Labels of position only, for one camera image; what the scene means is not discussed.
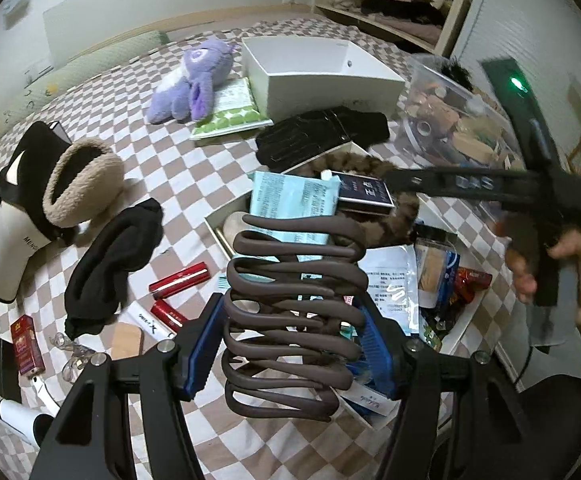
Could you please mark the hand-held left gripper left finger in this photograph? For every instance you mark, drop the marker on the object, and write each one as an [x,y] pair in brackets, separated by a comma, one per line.
[198,355]

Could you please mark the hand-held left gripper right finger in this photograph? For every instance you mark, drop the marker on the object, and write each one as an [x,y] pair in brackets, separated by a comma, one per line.
[378,355]

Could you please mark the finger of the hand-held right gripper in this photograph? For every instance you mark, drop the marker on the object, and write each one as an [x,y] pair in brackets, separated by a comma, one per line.
[460,182]

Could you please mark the white storage box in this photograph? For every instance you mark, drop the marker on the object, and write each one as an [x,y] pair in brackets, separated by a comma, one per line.
[465,327]

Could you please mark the brown hair claw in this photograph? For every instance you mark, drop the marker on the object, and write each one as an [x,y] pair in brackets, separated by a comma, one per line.
[290,310]

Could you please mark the red slim case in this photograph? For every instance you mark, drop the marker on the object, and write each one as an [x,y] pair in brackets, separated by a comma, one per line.
[180,279]
[169,316]

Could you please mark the white tube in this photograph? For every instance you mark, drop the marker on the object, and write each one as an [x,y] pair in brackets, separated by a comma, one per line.
[145,321]

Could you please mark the clear plastic bin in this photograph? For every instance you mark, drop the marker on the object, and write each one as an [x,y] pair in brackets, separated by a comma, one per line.
[445,115]

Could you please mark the wooden block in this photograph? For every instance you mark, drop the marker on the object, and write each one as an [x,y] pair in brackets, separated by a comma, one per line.
[126,342]

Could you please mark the navy blue box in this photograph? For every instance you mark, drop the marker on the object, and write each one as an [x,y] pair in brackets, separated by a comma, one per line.
[365,192]

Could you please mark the brown fur scarf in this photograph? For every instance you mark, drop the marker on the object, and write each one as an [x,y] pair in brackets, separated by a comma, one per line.
[350,164]

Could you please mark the beige plush item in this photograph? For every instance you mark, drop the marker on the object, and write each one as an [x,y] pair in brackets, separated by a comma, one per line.
[235,230]

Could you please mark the white smartwatch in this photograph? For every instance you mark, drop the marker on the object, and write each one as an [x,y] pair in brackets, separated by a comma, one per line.
[45,392]

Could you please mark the white open box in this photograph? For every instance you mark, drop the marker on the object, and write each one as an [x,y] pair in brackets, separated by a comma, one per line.
[320,92]

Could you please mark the black knit gloves pair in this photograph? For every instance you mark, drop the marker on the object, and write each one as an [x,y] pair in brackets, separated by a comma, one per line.
[295,145]

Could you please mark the teal wet wipes packet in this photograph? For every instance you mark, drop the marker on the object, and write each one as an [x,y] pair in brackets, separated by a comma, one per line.
[290,195]

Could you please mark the red cigarette pack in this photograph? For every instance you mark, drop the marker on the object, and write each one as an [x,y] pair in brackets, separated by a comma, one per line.
[26,347]

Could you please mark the wooden wardrobe shelf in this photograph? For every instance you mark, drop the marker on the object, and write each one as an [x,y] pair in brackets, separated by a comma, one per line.
[463,5]

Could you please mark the brown checked bed sheet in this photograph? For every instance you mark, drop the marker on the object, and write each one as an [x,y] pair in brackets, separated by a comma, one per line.
[170,170]

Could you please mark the white ribbed door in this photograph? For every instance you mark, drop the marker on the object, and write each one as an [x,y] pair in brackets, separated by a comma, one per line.
[545,10]

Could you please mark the white cylindrical handheld device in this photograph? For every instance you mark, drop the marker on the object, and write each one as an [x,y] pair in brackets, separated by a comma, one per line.
[18,420]

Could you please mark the brown fleece hat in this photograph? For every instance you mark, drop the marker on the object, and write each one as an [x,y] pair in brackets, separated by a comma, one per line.
[65,195]

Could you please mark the person's dark clothing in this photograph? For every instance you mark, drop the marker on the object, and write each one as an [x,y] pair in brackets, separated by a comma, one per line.
[570,435]

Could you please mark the white visor cap black band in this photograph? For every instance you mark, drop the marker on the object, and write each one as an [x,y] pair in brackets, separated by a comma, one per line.
[10,240]

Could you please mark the green dotted tissue packet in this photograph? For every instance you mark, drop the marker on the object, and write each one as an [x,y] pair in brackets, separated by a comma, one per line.
[225,117]

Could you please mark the purple plush toy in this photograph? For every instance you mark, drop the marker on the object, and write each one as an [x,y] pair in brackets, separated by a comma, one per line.
[195,75]

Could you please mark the green bolster pillow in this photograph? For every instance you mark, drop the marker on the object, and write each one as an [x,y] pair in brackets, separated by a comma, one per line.
[95,60]

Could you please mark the white hanging banner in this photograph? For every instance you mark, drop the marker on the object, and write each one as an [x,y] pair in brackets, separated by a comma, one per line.
[18,7]

